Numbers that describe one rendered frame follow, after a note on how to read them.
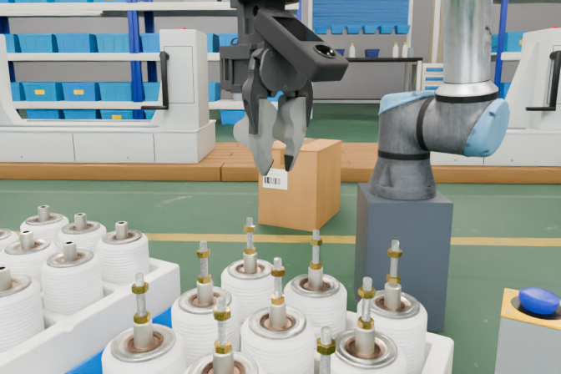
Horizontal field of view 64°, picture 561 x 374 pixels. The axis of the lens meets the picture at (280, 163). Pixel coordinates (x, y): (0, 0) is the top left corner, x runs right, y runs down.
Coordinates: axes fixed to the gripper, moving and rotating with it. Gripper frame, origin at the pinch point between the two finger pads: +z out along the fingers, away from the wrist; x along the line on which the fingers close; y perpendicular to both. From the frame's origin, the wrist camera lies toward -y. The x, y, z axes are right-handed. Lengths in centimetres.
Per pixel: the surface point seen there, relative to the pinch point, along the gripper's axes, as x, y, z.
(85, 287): 12.6, 35.5, 25.1
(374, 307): -12.3, -5.7, 21.0
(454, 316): -61, 6, 46
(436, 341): -22.2, -9.9, 28.3
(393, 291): -14.3, -7.3, 18.7
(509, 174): -207, 52, 41
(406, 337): -12.7, -10.7, 23.3
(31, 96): -99, 535, 15
